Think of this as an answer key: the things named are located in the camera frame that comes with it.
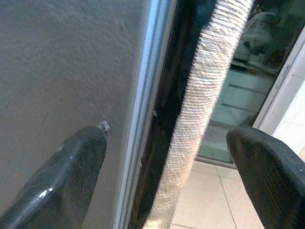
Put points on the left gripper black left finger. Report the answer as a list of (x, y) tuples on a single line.
[(59, 186)]

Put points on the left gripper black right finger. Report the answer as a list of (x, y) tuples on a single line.
[(274, 181)]

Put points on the beige ribbed towel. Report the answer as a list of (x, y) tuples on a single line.
[(207, 95)]

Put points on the dark grey fridge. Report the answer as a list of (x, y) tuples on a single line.
[(59, 59)]

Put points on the green tinted glass sliding door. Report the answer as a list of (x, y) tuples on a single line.
[(250, 95)]

